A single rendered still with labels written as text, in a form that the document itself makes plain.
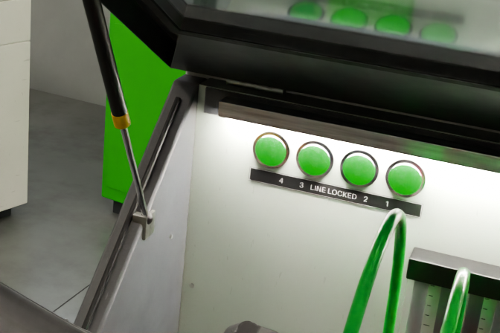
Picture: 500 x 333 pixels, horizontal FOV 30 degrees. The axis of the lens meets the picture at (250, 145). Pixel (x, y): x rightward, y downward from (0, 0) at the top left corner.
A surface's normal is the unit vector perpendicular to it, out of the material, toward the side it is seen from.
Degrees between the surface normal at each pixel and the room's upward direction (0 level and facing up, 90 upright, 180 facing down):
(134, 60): 90
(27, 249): 0
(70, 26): 90
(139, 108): 90
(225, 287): 90
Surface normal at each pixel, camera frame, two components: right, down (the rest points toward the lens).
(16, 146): 0.79, 0.28
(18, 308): 0.33, -0.31
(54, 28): -0.40, 0.28
